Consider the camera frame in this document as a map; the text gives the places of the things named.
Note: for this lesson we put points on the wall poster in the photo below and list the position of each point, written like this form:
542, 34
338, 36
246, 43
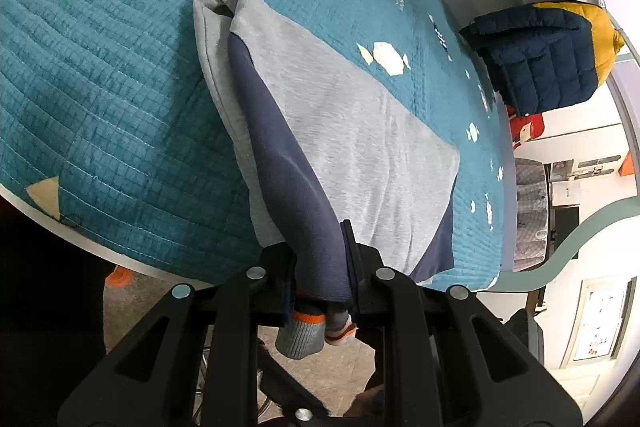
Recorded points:
602, 317

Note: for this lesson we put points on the yellow and navy puffer jacket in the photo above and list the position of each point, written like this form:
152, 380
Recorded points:
545, 62

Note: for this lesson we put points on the floral covered stool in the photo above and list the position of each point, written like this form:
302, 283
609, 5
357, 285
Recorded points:
531, 217

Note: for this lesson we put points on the teal quilted bed mat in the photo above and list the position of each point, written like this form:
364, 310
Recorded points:
110, 82

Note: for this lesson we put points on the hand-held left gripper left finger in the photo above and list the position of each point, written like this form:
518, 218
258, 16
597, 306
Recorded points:
277, 267

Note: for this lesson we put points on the grey and navy jacket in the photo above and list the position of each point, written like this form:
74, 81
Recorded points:
350, 132

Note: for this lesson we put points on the orange box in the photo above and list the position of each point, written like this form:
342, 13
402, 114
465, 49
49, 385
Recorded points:
628, 164

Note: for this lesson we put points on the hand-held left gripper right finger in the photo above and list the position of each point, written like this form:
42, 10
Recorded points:
362, 267

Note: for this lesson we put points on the teal loft bed frame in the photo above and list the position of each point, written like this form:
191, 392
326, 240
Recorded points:
575, 239

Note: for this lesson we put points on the red cartoon bag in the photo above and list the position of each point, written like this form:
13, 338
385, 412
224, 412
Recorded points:
527, 127

